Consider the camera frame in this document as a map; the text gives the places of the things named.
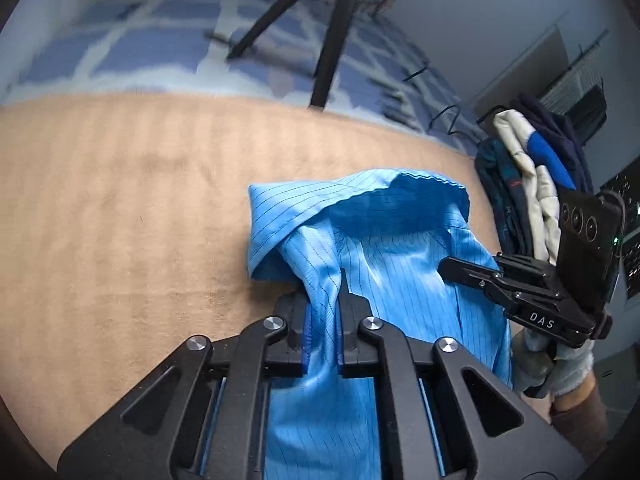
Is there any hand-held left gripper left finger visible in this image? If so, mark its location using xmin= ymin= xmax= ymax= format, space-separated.
xmin=57 ymin=294 xmax=311 ymax=480

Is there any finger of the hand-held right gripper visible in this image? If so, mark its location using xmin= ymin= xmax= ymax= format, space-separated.
xmin=439 ymin=256 xmax=571 ymax=317
xmin=495 ymin=254 xmax=557 ymax=291

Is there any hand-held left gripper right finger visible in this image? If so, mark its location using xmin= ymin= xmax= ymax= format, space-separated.
xmin=336 ymin=269 xmax=586 ymax=480

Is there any light blue striped garment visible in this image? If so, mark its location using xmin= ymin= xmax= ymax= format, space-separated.
xmin=247 ymin=170 xmax=513 ymax=480

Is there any person's right forearm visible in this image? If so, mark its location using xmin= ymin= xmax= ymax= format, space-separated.
xmin=547 ymin=375 xmax=608 ymax=461

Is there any person's right hand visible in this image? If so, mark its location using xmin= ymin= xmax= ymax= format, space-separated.
xmin=510 ymin=327 xmax=596 ymax=401

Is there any black electronic device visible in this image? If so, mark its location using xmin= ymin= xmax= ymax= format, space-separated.
xmin=600 ymin=160 xmax=640 ymax=301

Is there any dark teal garment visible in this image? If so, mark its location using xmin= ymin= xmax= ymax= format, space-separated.
xmin=475 ymin=137 xmax=536 ymax=261

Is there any cream garment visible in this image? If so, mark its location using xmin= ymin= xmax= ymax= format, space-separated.
xmin=492 ymin=107 xmax=563 ymax=266

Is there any royal blue garment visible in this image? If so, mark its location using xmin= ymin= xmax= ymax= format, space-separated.
xmin=529 ymin=130 xmax=576 ymax=191

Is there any tan fleece blanket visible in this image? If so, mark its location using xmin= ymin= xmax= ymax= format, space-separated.
xmin=0 ymin=91 xmax=506 ymax=466

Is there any black tripod stand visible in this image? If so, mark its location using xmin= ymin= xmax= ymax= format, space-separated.
xmin=205 ymin=0 xmax=373 ymax=109

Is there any blue checked bed sheet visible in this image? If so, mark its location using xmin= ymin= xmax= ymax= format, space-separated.
xmin=0 ymin=0 xmax=488 ymax=158

